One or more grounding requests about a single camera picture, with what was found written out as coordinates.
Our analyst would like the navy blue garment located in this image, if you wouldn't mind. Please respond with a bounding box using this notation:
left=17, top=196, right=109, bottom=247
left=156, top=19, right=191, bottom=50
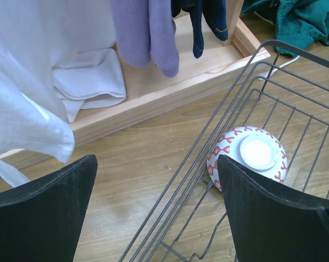
left=170, top=0, right=229, bottom=59

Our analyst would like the wooden clothes rack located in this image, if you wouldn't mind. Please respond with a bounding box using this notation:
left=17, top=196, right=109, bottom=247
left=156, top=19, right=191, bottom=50
left=0, top=1, right=258, bottom=171

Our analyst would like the white tank top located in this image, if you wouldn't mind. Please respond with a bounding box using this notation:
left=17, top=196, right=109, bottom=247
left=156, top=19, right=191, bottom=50
left=0, top=1, right=126, bottom=187

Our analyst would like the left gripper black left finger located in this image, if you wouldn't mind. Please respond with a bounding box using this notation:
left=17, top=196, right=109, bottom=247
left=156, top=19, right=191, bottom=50
left=0, top=154, right=98, bottom=261

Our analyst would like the black wire dish rack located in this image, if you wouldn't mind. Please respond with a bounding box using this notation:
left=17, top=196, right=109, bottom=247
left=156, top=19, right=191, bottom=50
left=120, top=40, right=329, bottom=261

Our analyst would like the red white patterned bowl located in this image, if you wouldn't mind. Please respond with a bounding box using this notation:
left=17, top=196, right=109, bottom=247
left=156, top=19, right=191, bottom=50
left=206, top=126, right=288, bottom=191

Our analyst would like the green crumpled garment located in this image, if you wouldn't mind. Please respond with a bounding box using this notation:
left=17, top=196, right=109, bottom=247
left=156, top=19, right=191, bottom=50
left=242, top=1, right=329, bottom=50

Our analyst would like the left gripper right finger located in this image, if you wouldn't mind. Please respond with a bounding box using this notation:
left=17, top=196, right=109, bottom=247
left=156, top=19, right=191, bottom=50
left=217, top=155, right=329, bottom=261

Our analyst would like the lavender garment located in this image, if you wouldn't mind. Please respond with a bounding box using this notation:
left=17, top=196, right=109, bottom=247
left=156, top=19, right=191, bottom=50
left=110, top=0, right=179, bottom=78

